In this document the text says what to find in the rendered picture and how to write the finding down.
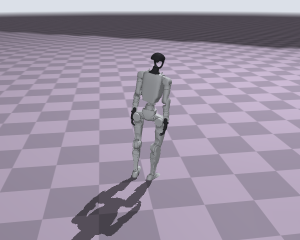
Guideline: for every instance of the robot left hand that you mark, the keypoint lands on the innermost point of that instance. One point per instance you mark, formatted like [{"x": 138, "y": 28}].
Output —
[{"x": 132, "y": 112}]

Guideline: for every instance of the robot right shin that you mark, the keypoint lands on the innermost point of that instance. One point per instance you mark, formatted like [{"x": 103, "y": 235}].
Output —
[{"x": 154, "y": 159}]

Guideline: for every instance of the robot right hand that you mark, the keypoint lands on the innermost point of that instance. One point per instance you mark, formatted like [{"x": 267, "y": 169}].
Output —
[{"x": 165, "y": 126}]

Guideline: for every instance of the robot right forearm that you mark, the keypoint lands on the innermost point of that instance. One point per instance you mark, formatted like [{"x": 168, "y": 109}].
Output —
[{"x": 166, "y": 109}]

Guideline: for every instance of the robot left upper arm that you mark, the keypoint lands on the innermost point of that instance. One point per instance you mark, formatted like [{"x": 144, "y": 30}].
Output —
[{"x": 138, "y": 90}]

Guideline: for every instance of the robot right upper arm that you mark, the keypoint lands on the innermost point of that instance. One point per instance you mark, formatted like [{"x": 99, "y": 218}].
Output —
[{"x": 167, "y": 82}]

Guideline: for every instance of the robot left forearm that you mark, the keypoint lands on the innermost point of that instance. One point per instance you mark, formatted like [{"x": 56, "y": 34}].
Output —
[{"x": 135, "y": 101}]

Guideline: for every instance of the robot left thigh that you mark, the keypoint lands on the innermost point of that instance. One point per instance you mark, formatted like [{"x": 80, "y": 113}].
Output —
[{"x": 138, "y": 128}]

